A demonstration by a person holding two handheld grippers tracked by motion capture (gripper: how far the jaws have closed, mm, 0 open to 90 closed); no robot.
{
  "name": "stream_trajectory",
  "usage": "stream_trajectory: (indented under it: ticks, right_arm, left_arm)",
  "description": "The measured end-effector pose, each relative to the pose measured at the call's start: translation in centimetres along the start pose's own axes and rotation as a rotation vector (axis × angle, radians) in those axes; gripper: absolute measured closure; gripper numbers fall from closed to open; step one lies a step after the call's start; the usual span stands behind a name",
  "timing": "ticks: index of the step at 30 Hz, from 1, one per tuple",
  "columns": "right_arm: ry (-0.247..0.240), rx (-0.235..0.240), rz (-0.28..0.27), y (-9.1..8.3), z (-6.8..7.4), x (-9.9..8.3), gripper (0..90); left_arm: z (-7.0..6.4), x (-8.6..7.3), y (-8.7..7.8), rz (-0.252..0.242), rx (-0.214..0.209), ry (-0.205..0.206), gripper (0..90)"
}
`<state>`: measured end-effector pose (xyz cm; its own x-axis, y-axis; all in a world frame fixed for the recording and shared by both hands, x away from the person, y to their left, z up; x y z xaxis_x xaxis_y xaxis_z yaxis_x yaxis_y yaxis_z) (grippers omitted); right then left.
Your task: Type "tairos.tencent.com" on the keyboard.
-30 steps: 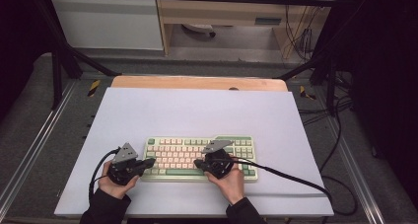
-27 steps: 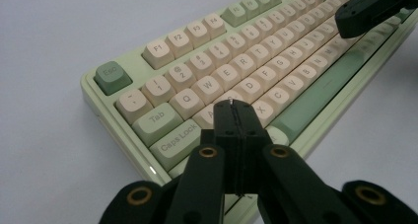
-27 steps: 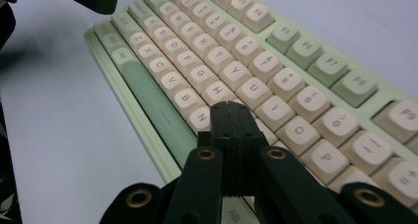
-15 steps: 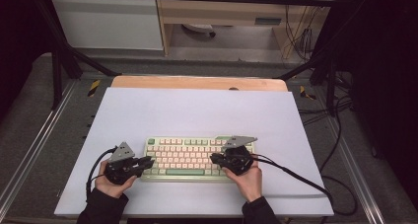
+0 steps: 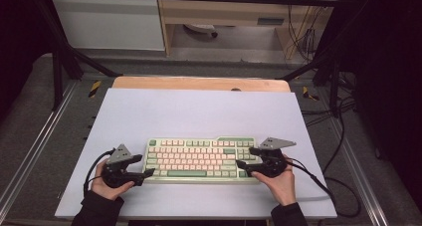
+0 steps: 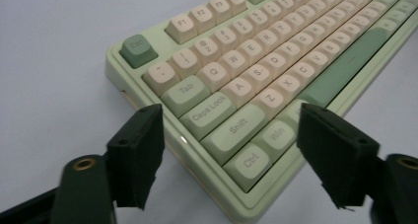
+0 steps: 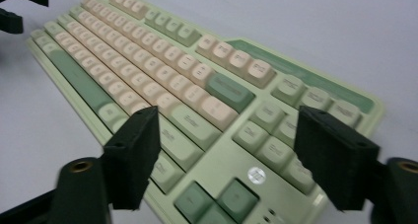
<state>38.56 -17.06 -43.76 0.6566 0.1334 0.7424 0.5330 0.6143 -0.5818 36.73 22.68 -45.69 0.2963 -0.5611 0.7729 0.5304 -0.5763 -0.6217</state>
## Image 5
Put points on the person's left hand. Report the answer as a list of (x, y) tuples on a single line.
[(106, 191)]

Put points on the black metal stand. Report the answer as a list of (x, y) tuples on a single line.
[(57, 80), (334, 86)]

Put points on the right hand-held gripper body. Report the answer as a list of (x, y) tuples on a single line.
[(273, 163)]

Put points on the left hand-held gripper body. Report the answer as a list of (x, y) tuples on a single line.
[(117, 156)]

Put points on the white chair base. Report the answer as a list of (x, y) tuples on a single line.
[(200, 28)]

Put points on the dark curtain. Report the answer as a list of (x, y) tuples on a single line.
[(20, 37), (388, 70)]

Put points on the white cabinet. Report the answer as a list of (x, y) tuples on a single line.
[(106, 23)]

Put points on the wooden table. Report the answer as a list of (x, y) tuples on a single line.
[(199, 83)]

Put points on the person's right hand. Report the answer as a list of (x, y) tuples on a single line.
[(282, 189)]

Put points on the aluminium floor rail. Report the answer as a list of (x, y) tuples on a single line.
[(361, 179), (40, 146)]

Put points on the white table board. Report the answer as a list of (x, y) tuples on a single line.
[(199, 116)]

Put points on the yellow and black tape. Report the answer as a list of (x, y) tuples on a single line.
[(95, 88), (309, 94)]

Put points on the light wooden desk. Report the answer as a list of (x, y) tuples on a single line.
[(215, 12)]

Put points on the green and pink keyboard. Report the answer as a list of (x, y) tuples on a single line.
[(199, 159)]

